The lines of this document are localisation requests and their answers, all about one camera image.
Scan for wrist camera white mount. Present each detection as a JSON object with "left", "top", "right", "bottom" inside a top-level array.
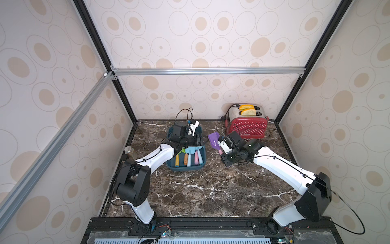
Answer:
[
  {"left": 218, "top": 136, "right": 232, "bottom": 154},
  {"left": 187, "top": 120, "right": 199, "bottom": 136}
]

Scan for light blue shovel mint handle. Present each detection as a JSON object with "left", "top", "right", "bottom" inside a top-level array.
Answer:
[{"left": 188, "top": 146, "right": 196, "bottom": 167}]

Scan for green shovel orange handle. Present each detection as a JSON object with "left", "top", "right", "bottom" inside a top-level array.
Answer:
[{"left": 182, "top": 148, "right": 191, "bottom": 167}]

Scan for glass spice jar silver lid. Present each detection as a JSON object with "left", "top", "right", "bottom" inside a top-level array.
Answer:
[{"left": 124, "top": 146, "right": 137, "bottom": 159}]

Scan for teal plastic storage box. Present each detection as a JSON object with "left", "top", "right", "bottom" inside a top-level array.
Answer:
[{"left": 165, "top": 120, "right": 206, "bottom": 171}]

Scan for bread slice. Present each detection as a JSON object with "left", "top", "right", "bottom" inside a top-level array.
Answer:
[
  {"left": 239, "top": 104, "right": 255, "bottom": 111},
  {"left": 240, "top": 108, "right": 257, "bottom": 116}
]

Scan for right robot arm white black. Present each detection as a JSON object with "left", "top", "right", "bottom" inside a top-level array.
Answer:
[{"left": 217, "top": 131, "right": 332, "bottom": 233}]

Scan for dark amber glass jar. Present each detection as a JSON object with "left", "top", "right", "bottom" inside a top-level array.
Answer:
[{"left": 120, "top": 154, "right": 130, "bottom": 163}]

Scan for purple shovel pink handle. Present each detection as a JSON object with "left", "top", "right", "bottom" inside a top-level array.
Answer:
[
  {"left": 208, "top": 132, "right": 223, "bottom": 155},
  {"left": 194, "top": 147, "right": 199, "bottom": 165}
]

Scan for black corner frame post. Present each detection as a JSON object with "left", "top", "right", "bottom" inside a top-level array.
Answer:
[
  {"left": 73, "top": 0, "right": 138, "bottom": 124},
  {"left": 274, "top": 0, "right": 353, "bottom": 125}
]

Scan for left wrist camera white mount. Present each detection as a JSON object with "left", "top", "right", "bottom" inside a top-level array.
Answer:
[{"left": 187, "top": 120, "right": 199, "bottom": 136}]

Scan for black toaster power cable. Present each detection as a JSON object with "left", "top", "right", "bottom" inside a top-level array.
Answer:
[{"left": 221, "top": 103, "right": 241, "bottom": 120}]

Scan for back bread slice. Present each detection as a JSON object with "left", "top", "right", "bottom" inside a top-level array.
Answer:
[{"left": 239, "top": 104, "right": 255, "bottom": 111}]

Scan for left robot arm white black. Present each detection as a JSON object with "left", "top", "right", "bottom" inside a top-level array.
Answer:
[{"left": 113, "top": 123, "right": 204, "bottom": 229}]

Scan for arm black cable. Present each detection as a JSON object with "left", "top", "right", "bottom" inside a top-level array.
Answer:
[
  {"left": 214, "top": 121, "right": 366, "bottom": 235},
  {"left": 109, "top": 107, "right": 195, "bottom": 206}
]

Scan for front bread slice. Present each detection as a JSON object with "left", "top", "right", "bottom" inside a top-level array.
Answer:
[{"left": 240, "top": 108, "right": 257, "bottom": 116}]

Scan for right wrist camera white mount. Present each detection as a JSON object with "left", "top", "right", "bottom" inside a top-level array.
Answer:
[{"left": 218, "top": 136, "right": 232, "bottom": 154}]

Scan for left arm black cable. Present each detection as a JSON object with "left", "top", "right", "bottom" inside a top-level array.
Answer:
[{"left": 109, "top": 107, "right": 195, "bottom": 206}]

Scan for black corner frame post right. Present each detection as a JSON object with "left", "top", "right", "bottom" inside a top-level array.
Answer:
[{"left": 274, "top": 0, "right": 353, "bottom": 125}]

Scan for silver aluminium rail left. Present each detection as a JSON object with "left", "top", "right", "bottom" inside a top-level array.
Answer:
[{"left": 1, "top": 71, "right": 114, "bottom": 231}]

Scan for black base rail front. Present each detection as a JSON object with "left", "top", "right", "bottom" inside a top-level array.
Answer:
[{"left": 81, "top": 217, "right": 343, "bottom": 244}]

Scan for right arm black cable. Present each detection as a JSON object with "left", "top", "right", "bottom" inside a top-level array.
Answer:
[{"left": 214, "top": 121, "right": 366, "bottom": 235}]

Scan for red polka dot toaster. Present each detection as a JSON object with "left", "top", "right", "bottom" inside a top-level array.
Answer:
[{"left": 224, "top": 104, "right": 269, "bottom": 139}]

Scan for black corner frame post left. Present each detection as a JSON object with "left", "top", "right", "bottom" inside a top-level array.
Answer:
[{"left": 73, "top": 0, "right": 138, "bottom": 124}]

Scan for silver aluminium crossbar back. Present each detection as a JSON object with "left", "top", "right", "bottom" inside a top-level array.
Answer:
[{"left": 106, "top": 67, "right": 306, "bottom": 78}]

